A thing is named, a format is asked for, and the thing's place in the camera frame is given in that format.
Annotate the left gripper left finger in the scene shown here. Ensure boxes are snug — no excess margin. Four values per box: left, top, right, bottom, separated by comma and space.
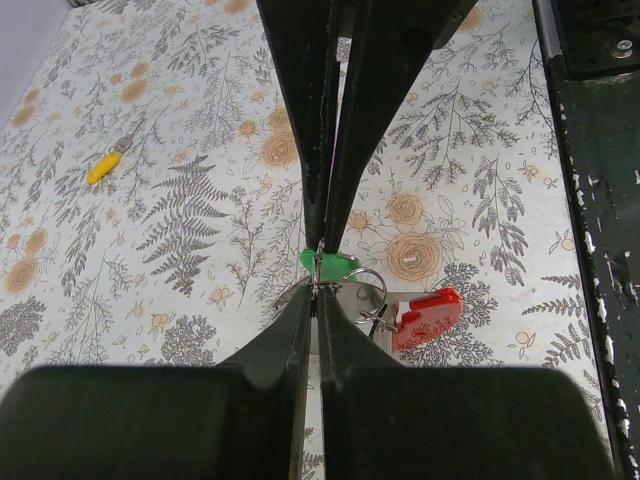
1, 289, 312, 479

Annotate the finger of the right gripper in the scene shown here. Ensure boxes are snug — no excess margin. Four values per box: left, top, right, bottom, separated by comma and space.
327, 0, 475, 253
257, 0, 339, 248

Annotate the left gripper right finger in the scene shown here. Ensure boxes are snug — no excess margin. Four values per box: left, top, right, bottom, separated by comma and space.
316, 290, 614, 479

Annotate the keyring with red tag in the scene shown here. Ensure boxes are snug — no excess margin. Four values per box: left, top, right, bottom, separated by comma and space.
272, 267, 463, 354

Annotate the floral mat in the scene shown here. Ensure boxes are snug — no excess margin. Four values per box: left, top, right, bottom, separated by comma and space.
1, 1, 609, 451

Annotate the right key with yellow tag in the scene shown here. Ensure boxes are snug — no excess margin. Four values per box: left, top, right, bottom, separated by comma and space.
87, 119, 144, 185

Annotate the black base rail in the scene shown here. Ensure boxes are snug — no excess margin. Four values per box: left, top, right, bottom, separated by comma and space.
533, 1, 639, 479

